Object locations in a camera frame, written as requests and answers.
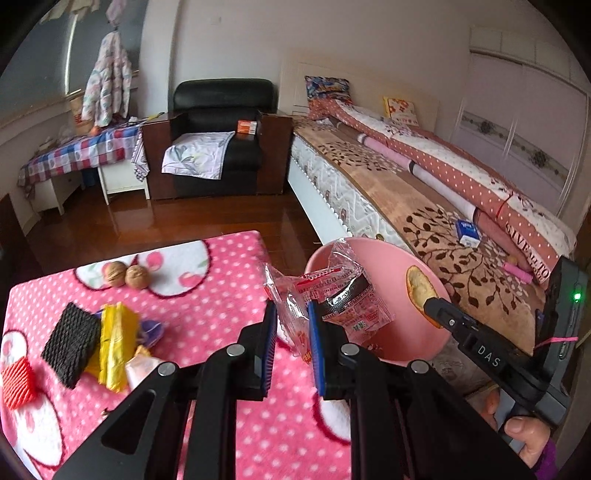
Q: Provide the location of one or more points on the person's right hand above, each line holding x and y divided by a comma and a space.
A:
526, 431

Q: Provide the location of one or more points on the white wardrobe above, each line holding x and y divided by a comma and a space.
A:
521, 115

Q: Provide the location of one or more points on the white orange wrapper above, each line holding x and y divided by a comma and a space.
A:
141, 369

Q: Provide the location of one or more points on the colourful cartoon pillow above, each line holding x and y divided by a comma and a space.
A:
327, 86

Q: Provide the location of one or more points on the hanging patterned jacket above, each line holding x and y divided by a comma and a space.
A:
107, 83

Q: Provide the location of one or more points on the yellow white pillow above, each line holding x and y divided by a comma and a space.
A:
400, 110

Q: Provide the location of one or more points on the bed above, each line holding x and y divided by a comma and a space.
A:
323, 198

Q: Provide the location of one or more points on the white table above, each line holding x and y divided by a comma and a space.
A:
122, 182

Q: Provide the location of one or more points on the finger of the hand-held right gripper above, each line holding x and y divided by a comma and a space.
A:
461, 327

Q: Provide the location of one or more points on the yellow foam net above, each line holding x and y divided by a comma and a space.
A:
115, 346

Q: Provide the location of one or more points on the woven basket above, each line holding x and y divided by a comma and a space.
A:
79, 113

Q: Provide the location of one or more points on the black foam net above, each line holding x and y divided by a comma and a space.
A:
71, 344

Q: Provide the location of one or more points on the floral cloth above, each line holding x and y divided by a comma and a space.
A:
198, 154

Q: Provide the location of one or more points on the small pink tube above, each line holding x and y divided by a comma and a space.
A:
518, 271

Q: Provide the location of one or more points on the blue white box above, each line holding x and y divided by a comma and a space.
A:
467, 233

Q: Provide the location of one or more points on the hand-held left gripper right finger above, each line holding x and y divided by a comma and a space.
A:
316, 346

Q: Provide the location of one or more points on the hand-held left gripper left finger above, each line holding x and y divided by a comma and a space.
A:
270, 344

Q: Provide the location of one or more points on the pink polka dot quilt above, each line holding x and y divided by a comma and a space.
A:
466, 170

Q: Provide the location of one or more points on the pink plastic bowl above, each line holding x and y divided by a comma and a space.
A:
388, 261

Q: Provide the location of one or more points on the pink polka dot blanket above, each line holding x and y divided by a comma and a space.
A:
221, 286

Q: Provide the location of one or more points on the plaid covered side table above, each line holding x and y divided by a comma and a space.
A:
78, 150

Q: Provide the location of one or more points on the walnut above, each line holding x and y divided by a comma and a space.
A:
114, 274
137, 277

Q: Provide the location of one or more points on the purple wrapper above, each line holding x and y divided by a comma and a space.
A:
152, 330

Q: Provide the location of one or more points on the bread piece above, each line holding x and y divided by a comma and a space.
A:
418, 286

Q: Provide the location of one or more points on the window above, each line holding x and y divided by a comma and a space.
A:
41, 50

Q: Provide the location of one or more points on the orange box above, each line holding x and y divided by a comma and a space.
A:
247, 127

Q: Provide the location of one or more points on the brown leaf pattern blanket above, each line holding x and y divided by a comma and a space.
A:
406, 198

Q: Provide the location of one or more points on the clear red printed snack wrapper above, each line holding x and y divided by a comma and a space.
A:
344, 295

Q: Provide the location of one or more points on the red foam net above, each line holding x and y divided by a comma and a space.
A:
17, 385

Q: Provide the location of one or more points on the black armchair with wooden arms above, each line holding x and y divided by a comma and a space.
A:
217, 99

